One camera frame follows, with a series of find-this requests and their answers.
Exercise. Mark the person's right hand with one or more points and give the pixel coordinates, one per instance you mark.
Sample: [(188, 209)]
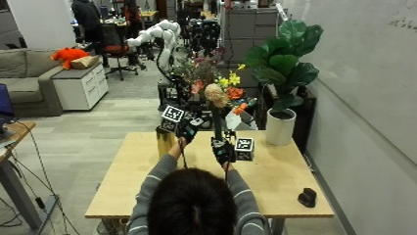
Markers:
[(222, 150)]

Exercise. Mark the person's left hand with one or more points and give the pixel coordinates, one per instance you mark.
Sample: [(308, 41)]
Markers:
[(188, 129)]

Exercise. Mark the bouquet of mixed flowers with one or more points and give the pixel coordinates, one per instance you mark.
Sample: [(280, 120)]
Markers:
[(217, 91)]

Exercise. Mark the white marker cube right glove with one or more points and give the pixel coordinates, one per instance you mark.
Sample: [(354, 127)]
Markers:
[(244, 149)]

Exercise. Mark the white marker cube glove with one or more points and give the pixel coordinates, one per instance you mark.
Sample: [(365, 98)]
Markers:
[(244, 149), (170, 118)]

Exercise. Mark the white marker cube left glove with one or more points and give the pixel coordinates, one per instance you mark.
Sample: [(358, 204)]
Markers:
[(170, 118)]

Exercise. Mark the gold vase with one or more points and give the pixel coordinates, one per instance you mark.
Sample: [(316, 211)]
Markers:
[(164, 143)]

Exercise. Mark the black stand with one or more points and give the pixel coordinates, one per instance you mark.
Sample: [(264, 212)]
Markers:
[(170, 93)]

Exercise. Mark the white plant pot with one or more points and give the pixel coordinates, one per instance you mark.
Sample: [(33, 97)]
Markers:
[(280, 126)]

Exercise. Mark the the person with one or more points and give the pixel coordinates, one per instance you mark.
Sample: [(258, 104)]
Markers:
[(194, 199)]

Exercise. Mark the small black device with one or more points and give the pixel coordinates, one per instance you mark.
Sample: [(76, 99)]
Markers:
[(308, 197)]

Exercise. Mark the white drawer cabinet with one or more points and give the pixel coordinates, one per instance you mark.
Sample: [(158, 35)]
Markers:
[(82, 85)]

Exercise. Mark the black office chair orange seat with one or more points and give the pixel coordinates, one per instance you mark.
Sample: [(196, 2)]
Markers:
[(116, 49)]

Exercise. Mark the large green leafy plant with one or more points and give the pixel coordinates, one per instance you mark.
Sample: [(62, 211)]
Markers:
[(284, 62)]

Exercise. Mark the grey filing cabinet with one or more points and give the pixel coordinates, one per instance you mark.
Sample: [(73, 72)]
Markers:
[(252, 32)]

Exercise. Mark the orange plush toy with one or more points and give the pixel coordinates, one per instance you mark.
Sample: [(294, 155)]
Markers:
[(66, 56)]

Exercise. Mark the grey sofa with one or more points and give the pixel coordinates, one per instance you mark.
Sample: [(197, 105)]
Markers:
[(25, 81)]

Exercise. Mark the wooden side desk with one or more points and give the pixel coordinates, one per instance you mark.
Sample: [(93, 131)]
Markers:
[(12, 169)]

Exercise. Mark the blue monitor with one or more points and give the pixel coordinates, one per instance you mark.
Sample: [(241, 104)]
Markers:
[(5, 104)]

